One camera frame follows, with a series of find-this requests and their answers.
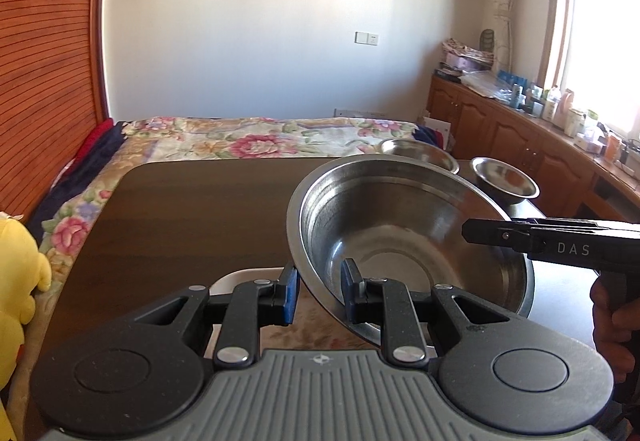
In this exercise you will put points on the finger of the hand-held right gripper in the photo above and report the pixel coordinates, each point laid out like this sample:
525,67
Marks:
490,230

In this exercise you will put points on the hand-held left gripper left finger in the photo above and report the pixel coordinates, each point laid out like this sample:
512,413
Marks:
289,296

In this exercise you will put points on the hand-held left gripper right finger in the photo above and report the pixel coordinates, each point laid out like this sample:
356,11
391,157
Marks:
351,293

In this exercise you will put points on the small steel bowl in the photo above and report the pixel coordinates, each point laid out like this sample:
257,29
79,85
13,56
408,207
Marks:
505,178

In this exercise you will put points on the white floral rectangular plate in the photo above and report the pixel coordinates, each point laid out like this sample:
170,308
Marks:
235,277

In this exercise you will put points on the large steel bowl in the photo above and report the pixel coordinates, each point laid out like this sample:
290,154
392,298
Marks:
400,221

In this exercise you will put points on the medium steel bowl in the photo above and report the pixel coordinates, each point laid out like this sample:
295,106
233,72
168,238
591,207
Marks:
420,151

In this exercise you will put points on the person's right hand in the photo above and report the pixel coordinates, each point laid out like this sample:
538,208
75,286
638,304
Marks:
622,341

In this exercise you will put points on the wooden cabinet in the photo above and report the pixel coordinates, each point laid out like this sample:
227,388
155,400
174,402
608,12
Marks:
510,141

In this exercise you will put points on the white paper bag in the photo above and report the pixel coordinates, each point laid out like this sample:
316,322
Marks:
437,131

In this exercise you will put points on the clear plastic bags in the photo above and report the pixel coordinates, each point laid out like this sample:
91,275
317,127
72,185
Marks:
485,86

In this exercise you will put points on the pink thermos bottle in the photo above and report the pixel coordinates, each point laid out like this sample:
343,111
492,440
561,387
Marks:
567,103

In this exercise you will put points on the blue box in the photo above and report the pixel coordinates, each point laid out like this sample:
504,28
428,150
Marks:
510,77

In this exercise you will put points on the floral blanket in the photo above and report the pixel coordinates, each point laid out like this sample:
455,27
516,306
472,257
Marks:
250,138

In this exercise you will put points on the pink box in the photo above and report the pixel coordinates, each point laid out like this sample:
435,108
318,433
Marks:
465,62

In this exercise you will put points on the stack of printed cloths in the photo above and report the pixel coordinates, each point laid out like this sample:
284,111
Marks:
467,47

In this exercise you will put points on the bright window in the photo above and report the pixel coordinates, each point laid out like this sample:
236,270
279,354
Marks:
605,46

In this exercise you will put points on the red cloth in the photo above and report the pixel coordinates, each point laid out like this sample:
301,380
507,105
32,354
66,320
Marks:
97,138

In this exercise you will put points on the yellow plush toy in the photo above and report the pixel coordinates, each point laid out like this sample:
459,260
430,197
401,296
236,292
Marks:
17,281

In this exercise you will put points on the wooden slatted wardrobe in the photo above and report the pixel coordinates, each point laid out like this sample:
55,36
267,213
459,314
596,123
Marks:
45,46

